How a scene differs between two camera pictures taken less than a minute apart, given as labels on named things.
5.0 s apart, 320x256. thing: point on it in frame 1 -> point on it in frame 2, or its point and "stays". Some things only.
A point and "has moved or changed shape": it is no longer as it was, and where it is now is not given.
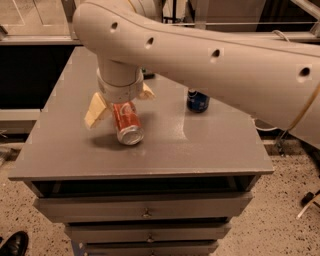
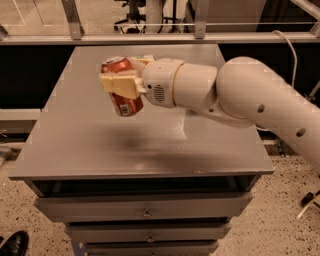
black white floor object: (307, 200) stays
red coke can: (128, 126) has moved or changed shape
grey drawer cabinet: (174, 193) stays
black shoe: (15, 245) stays
